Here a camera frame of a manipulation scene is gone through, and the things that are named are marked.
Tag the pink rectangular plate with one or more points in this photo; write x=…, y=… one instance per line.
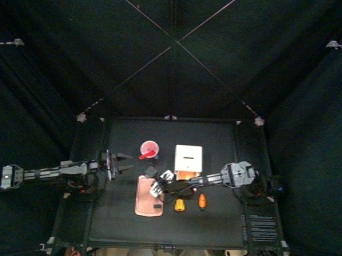
x=148, y=201

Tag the orange toy carrot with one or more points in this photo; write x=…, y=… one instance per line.
x=202, y=201

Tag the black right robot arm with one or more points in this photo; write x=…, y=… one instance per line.
x=232, y=176

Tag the dark toy sushi piece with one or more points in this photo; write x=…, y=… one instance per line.
x=157, y=207

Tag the grey frame corner clamp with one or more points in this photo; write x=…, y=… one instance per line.
x=170, y=117
x=260, y=121
x=17, y=42
x=81, y=117
x=333, y=44

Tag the light wooden box with slot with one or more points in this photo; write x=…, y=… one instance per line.
x=189, y=156

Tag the red toy cup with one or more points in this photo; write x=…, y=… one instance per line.
x=150, y=148

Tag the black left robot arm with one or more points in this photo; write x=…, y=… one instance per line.
x=49, y=172

